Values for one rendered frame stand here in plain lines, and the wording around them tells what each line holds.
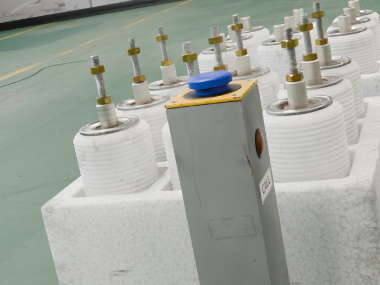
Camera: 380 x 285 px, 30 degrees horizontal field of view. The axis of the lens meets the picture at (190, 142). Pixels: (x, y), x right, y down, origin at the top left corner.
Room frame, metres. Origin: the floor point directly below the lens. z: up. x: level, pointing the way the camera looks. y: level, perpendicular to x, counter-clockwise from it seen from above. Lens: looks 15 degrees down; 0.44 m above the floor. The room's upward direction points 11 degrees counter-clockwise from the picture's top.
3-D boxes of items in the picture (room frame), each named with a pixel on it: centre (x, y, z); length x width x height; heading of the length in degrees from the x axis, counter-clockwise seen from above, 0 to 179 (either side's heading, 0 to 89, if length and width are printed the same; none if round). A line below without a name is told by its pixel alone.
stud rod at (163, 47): (1.08, 0.01, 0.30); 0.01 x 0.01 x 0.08
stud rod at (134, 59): (0.97, 0.05, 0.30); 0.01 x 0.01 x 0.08
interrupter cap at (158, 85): (1.08, 0.01, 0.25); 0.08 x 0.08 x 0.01
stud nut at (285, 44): (0.78, -0.13, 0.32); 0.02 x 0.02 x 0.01; 31
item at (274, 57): (1.32, -0.20, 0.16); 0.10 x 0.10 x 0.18
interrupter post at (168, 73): (1.08, 0.01, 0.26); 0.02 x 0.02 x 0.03
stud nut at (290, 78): (0.78, -0.13, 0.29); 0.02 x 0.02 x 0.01; 31
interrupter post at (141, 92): (0.97, 0.05, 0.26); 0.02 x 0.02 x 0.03
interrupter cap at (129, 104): (0.97, 0.05, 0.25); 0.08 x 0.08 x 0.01
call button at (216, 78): (0.63, -0.03, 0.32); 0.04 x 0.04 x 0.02
